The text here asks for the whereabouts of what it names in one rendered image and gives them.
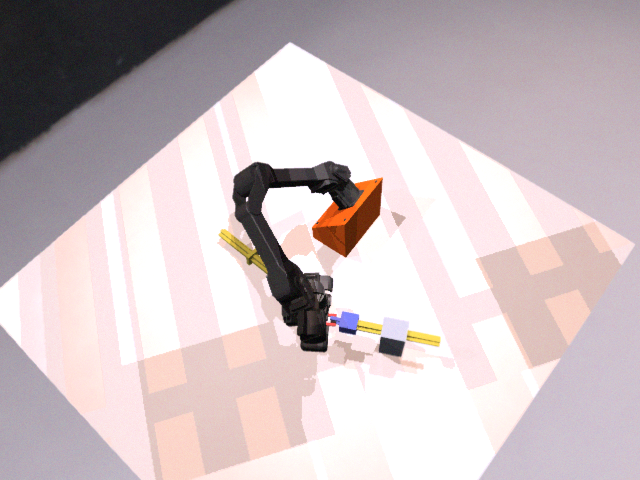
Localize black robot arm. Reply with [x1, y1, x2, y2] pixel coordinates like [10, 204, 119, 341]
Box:
[232, 161, 365, 344]

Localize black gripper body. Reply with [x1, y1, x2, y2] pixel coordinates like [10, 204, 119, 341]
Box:
[300, 275, 333, 353]

